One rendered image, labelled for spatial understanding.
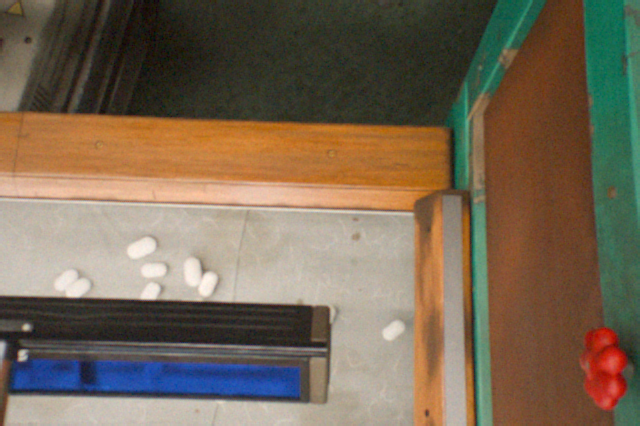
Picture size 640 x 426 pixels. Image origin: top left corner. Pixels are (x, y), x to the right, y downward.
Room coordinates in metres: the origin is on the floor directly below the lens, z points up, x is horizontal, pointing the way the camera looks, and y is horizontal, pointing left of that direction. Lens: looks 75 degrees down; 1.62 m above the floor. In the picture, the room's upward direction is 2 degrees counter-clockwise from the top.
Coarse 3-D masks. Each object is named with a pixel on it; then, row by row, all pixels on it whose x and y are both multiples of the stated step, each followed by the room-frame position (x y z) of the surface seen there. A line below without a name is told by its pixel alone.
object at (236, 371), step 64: (64, 320) 0.07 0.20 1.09; (128, 320) 0.06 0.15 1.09; (192, 320) 0.06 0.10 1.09; (256, 320) 0.06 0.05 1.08; (320, 320) 0.06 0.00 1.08; (64, 384) 0.02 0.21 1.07; (128, 384) 0.02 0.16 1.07; (192, 384) 0.01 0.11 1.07; (256, 384) 0.01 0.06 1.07; (320, 384) 0.01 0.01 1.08
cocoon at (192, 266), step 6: (192, 258) 0.18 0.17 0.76; (186, 264) 0.17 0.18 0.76; (192, 264) 0.17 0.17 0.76; (198, 264) 0.17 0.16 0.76; (186, 270) 0.16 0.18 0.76; (192, 270) 0.16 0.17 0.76; (198, 270) 0.16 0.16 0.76; (186, 276) 0.16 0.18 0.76; (192, 276) 0.15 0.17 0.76; (198, 276) 0.15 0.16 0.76; (192, 282) 0.15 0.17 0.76; (198, 282) 0.15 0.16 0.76
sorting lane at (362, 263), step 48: (0, 240) 0.22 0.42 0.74; (48, 240) 0.22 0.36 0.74; (96, 240) 0.21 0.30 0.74; (192, 240) 0.21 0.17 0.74; (240, 240) 0.20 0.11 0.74; (288, 240) 0.20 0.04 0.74; (336, 240) 0.20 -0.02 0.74; (384, 240) 0.20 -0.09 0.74; (0, 288) 0.15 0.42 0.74; (48, 288) 0.15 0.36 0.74; (96, 288) 0.15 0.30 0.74; (144, 288) 0.15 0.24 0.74; (192, 288) 0.14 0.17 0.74; (240, 288) 0.14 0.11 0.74; (288, 288) 0.14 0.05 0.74; (336, 288) 0.13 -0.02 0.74; (384, 288) 0.13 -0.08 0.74; (336, 336) 0.07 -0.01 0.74; (336, 384) 0.01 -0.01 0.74; (384, 384) 0.01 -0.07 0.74
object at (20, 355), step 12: (0, 324) 0.06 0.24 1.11; (12, 324) 0.06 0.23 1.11; (24, 324) 0.06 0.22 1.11; (0, 348) 0.04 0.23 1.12; (12, 348) 0.04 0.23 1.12; (0, 360) 0.04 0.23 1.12; (12, 360) 0.04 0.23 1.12; (24, 360) 0.04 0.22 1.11; (0, 372) 0.03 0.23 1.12; (12, 372) 0.03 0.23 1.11; (0, 384) 0.02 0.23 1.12; (12, 384) 0.02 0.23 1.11; (0, 396) 0.01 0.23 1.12; (12, 396) 0.01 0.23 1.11; (0, 408) 0.00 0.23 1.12; (0, 420) 0.00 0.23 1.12
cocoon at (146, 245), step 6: (138, 240) 0.21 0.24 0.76; (144, 240) 0.21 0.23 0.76; (150, 240) 0.21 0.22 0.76; (132, 246) 0.20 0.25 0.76; (138, 246) 0.20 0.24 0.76; (144, 246) 0.20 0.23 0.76; (150, 246) 0.20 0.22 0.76; (132, 252) 0.19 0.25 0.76; (138, 252) 0.19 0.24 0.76; (144, 252) 0.19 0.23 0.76; (150, 252) 0.19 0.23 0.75
